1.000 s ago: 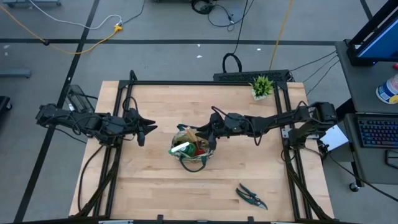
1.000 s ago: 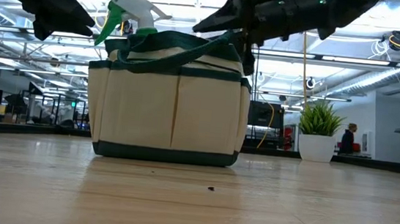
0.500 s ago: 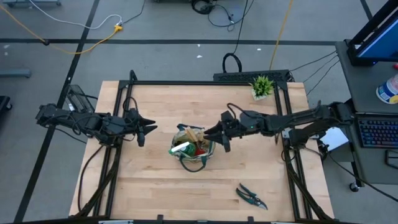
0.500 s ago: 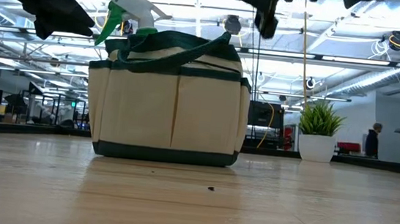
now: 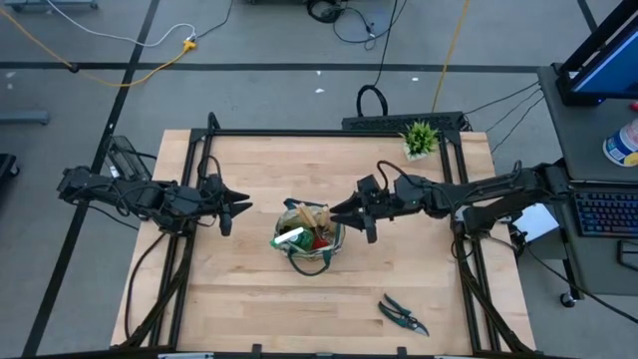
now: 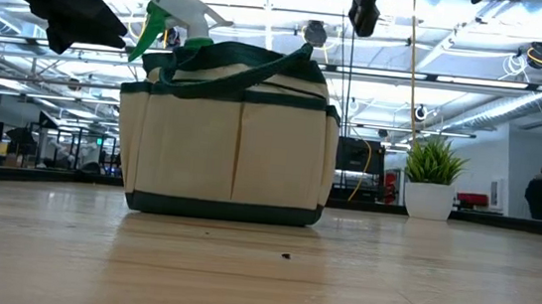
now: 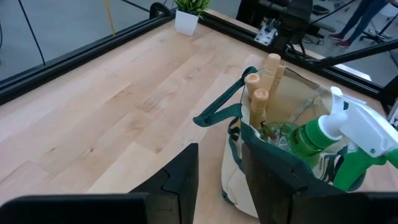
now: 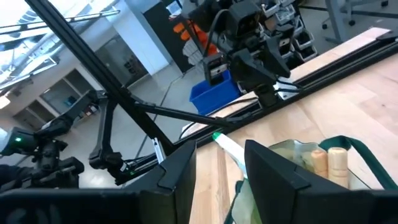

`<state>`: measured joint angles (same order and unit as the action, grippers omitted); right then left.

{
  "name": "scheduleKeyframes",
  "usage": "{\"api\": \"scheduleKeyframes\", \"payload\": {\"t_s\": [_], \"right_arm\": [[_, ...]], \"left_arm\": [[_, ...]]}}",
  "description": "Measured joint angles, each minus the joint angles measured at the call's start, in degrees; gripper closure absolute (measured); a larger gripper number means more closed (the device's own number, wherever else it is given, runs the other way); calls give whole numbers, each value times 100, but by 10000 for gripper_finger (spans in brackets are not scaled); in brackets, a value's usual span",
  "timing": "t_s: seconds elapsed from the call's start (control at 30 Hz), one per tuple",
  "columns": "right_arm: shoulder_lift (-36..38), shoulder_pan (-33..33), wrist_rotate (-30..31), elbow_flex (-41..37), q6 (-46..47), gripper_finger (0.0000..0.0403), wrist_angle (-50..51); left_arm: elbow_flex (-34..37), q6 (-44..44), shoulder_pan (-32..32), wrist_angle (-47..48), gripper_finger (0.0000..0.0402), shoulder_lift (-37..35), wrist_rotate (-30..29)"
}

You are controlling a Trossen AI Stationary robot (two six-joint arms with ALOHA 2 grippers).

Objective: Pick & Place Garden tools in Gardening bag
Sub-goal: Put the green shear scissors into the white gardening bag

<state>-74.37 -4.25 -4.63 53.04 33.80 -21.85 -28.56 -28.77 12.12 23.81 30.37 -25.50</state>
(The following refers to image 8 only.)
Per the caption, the beige green gardening tote bag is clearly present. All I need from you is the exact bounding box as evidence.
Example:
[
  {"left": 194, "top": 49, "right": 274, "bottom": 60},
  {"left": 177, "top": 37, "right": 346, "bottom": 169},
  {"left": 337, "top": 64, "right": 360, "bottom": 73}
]
[{"left": 223, "top": 135, "right": 398, "bottom": 224}]

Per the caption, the black aluminium table frame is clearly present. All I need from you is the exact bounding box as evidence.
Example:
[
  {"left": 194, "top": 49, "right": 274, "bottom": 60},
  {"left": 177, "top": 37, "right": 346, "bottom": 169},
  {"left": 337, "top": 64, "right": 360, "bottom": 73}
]
[{"left": 24, "top": 0, "right": 398, "bottom": 187}]

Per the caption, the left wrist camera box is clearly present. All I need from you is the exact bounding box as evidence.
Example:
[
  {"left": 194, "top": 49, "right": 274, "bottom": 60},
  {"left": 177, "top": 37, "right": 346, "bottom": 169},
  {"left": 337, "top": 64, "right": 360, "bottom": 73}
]
[{"left": 229, "top": 1, "right": 265, "bottom": 38}]

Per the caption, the blue plastic bin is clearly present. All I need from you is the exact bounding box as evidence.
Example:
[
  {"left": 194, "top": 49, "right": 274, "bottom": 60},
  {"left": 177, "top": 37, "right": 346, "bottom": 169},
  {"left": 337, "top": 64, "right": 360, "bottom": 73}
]
[{"left": 189, "top": 70, "right": 242, "bottom": 116}]

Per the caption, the orange and white object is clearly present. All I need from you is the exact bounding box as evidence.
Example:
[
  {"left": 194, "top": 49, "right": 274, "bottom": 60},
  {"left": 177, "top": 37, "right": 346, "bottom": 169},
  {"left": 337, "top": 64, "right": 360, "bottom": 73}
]
[{"left": 172, "top": 20, "right": 218, "bottom": 57}]

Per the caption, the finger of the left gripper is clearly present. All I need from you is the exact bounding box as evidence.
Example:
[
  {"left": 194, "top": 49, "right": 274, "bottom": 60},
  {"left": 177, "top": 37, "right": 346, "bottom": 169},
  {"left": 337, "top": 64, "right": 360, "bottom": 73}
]
[
  {"left": 264, "top": 36, "right": 292, "bottom": 78},
  {"left": 231, "top": 49, "right": 277, "bottom": 93}
]

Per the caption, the steel claw rake wooden handle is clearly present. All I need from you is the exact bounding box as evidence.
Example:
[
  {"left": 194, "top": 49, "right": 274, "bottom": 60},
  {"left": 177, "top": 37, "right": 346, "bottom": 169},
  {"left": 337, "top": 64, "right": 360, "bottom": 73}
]
[{"left": 328, "top": 147, "right": 349, "bottom": 189}]

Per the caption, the grey chair base with casters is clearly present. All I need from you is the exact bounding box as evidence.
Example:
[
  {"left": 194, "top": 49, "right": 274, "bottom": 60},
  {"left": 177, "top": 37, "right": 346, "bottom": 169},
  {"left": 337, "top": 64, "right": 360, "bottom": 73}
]
[{"left": 322, "top": 0, "right": 389, "bottom": 44}]

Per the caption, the white wall shelf unit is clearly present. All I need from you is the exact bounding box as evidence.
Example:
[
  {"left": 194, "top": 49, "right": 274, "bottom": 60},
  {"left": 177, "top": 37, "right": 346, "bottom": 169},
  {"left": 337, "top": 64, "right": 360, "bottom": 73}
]
[{"left": 12, "top": 68, "right": 103, "bottom": 131}]

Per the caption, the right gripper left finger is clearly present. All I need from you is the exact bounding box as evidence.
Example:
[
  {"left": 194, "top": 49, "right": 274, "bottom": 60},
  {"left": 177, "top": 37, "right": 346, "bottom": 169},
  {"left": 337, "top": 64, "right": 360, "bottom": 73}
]
[{"left": 0, "top": 139, "right": 197, "bottom": 224}]

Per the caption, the grey storage bin rack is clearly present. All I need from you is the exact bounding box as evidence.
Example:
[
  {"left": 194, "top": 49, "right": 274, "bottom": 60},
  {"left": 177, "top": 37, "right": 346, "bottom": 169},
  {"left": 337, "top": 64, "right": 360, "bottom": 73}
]
[{"left": 261, "top": 0, "right": 318, "bottom": 63}]

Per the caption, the green spray bottle white trigger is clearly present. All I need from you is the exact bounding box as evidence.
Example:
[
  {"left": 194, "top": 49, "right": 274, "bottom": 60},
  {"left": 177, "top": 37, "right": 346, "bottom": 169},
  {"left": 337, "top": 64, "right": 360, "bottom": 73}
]
[{"left": 212, "top": 132, "right": 249, "bottom": 180}]

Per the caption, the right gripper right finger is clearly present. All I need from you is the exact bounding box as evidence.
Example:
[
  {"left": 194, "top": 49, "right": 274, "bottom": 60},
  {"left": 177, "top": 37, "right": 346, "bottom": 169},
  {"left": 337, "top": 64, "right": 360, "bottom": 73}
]
[{"left": 244, "top": 139, "right": 398, "bottom": 224}]

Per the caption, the black jointed stand arm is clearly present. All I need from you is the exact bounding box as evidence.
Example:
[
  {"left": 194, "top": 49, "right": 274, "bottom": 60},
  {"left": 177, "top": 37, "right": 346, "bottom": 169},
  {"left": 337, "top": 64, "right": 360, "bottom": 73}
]
[{"left": 88, "top": 96, "right": 141, "bottom": 186}]

